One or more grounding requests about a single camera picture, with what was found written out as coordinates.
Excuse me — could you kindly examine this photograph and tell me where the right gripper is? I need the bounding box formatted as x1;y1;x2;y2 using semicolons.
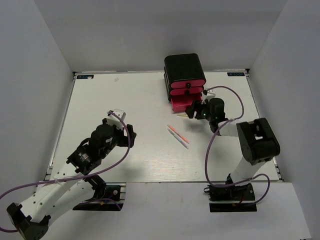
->
185;99;215;122

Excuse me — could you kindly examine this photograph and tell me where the yellow pen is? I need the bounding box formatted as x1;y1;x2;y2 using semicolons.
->
176;113;188;118

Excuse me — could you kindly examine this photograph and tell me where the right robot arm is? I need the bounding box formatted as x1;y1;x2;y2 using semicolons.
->
185;98;281;201

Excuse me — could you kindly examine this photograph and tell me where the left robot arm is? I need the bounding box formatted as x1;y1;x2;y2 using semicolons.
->
6;109;137;240

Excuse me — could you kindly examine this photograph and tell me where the red clear pen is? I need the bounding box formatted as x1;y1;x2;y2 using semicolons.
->
167;124;189;144

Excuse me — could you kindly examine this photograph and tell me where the blue clear pen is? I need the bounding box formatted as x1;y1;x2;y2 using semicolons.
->
167;127;189;149

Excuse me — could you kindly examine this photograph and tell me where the black drawer cabinet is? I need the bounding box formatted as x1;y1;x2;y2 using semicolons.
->
164;53;207;101

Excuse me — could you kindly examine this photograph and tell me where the right corner label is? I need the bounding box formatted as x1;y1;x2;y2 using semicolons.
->
227;72;246;77

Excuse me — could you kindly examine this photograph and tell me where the corner label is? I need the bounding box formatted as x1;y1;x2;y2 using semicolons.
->
227;72;246;77
76;74;94;80

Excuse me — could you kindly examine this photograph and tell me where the left corner label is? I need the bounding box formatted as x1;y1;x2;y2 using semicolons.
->
76;74;94;80

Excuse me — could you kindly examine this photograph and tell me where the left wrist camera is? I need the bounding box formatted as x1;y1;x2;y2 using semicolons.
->
106;109;126;130

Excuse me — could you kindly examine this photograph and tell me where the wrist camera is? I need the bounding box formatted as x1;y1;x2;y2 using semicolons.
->
106;109;126;130
201;89;216;104

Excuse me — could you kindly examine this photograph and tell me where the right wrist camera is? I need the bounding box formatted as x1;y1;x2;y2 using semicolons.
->
201;89;216;104

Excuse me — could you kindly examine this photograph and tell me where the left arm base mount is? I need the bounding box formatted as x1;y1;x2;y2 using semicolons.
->
72;183;126;212

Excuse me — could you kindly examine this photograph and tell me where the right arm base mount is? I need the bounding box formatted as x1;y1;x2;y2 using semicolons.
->
203;183;257;213

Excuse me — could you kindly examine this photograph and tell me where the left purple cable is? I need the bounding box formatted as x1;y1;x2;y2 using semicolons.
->
0;112;133;232

